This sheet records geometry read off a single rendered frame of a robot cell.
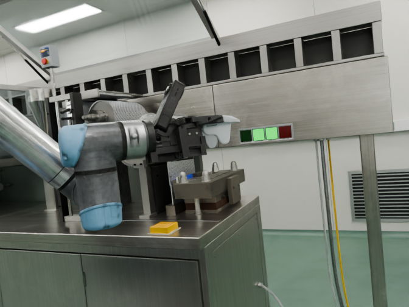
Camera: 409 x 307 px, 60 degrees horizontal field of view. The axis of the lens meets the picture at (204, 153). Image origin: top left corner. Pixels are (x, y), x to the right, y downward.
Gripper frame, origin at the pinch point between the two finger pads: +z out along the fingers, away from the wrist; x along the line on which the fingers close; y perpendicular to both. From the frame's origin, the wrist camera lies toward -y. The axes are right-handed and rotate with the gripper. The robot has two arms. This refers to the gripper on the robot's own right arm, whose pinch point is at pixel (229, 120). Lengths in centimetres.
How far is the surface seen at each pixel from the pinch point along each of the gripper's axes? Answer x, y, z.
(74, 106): -83, -26, -21
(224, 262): -47, 42, 17
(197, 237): -34.5, 29.2, 2.8
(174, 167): -72, 5, 14
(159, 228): -47, 25, -5
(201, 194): -56, 17, 17
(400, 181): -161, 46, 279
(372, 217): -46, 41, 94
